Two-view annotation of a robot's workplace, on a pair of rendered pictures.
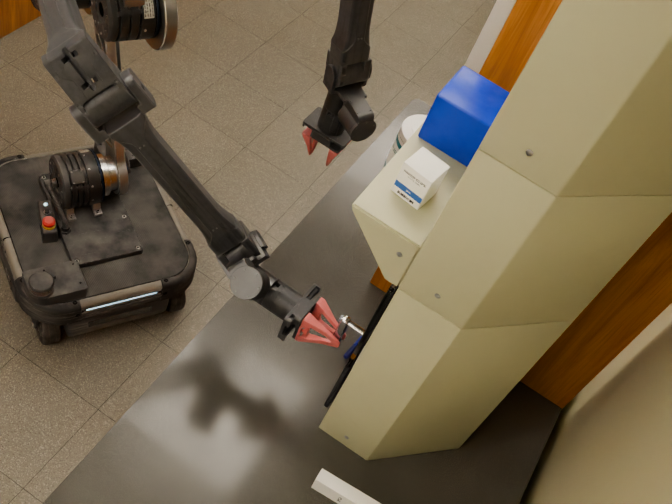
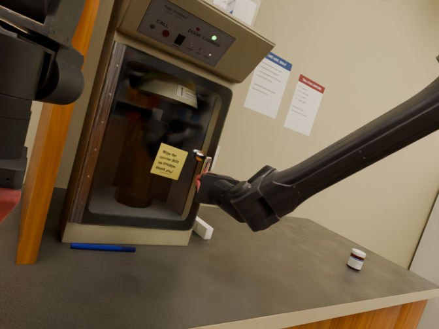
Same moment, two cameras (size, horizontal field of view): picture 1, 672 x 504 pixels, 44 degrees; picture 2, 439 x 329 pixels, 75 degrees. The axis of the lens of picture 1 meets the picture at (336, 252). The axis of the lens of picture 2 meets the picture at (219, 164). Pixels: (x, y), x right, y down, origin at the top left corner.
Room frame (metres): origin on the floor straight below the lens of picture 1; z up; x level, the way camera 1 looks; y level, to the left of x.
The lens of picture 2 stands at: (1.36, 0.45, 1.27)
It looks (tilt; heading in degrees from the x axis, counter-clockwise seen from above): 6 degrees down; 223
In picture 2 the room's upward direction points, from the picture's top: 17 degrees clockwise
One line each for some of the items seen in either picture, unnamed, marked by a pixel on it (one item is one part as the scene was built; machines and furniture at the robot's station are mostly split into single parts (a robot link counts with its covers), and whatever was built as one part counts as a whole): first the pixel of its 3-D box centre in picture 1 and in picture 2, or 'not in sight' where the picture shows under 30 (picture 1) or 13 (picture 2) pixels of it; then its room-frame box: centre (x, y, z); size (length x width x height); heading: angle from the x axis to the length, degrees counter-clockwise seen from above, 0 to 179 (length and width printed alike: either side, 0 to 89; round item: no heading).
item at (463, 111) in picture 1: (467, 117); not in sight; (1.05, -0.10, 1.56); 0.10 x 0.10 x 0.09; 78
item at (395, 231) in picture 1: (422, 187); (201, 36); (0.97, -0.08, 1.46); 0.32 x 0.12 x 0.10; 168
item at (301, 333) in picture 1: (321, 325); not in sight; (0.87, -0.03, 1.15); 0.09 x 0.07 x 0.07; 77
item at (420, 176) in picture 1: (420, 178); (238, 15); (0.89, -0.07, 1.54); 0.05 x 0.05 x 0.06; 71
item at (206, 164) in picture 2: (347, 336); (200, 170); (0.86, -0.08, 1.17); 0.05 x 0.03 x 0.10; 78
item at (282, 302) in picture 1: (287, 304); (223, 194); (0.88, 0.04, 1.14); 0.10 x 0.07 x 0.07; 167
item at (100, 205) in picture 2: (394, 300); (160, 150); (0.96, -0.13, 1.19); 0.30 x 0.01 x 0.40; 168
